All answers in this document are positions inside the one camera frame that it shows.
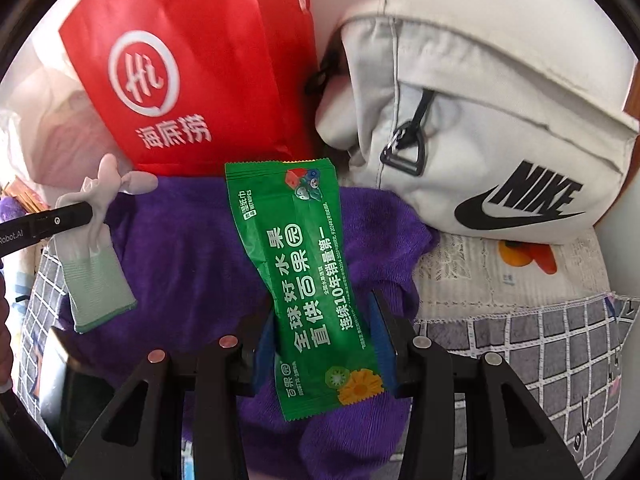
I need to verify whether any white glove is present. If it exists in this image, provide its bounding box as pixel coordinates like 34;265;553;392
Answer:
51;154;158;334

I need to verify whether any brown door frame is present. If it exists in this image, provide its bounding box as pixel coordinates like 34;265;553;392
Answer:
624;64;640;188

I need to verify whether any green snack packet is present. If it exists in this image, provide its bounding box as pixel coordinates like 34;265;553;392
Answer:
224;158;384;422

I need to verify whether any person's left hand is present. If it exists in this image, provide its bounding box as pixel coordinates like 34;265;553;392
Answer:
0;278;13;393

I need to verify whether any purple towel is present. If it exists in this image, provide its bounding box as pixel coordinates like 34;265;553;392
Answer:
72;178;439;479

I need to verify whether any white Miniso plastic bag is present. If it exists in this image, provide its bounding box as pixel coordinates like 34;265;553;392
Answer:
1;41;132;206

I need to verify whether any grey Nike waist bag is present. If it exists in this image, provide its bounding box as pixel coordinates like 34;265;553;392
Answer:
316;0;639;244

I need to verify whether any red Haidilao paper bag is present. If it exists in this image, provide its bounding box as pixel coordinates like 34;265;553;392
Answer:
60;0;319;177

